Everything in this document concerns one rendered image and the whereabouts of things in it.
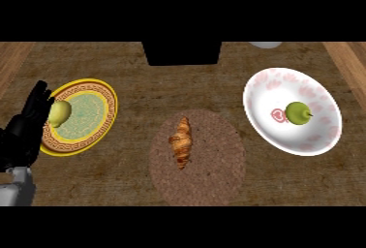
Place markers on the green apple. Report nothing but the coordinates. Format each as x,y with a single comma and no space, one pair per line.
298,113

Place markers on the black box appliance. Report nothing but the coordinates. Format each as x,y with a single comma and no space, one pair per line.
181,53

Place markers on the yellow-green pear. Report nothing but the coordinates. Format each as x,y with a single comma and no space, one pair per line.
60,113

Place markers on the white round object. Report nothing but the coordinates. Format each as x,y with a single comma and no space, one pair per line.
264,44

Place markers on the brown woven round placemat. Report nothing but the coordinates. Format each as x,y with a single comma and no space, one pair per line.
199,171

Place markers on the golden brown croissant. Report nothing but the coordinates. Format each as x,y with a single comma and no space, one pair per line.
181,142

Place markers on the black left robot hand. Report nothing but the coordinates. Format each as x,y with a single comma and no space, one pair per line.
23,129

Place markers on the white bowl with pink pattern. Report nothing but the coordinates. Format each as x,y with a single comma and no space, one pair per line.
290,97

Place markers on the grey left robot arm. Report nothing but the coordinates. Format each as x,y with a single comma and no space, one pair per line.
13,189

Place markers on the yellow patterned round placemat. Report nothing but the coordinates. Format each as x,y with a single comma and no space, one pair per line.
85,119

